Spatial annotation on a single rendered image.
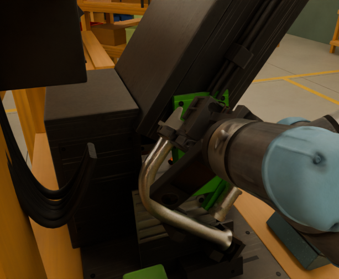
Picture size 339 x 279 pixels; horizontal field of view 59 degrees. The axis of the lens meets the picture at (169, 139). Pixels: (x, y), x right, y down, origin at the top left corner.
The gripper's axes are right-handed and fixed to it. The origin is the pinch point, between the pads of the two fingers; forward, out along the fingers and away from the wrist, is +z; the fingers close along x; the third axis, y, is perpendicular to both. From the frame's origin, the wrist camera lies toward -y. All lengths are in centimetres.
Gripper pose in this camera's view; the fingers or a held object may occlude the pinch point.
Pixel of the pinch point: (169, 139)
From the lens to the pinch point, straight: 54.2
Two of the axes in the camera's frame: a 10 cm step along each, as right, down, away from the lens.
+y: 5.4, -8.4, 0.6
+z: -3.3, -1.5, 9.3
